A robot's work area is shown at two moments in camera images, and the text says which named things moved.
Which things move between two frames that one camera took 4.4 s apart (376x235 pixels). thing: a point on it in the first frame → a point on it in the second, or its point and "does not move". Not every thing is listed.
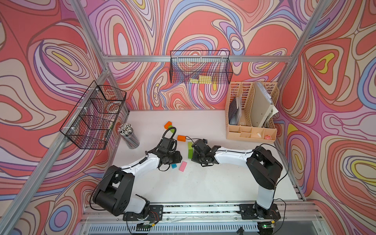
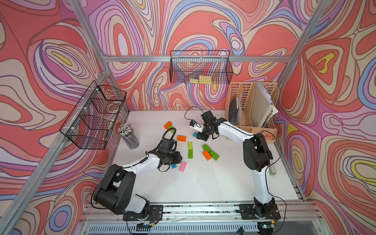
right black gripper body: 199,158 → 206,132
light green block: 189,144 does not move
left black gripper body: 173,158 does not move
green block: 190,153 does not move
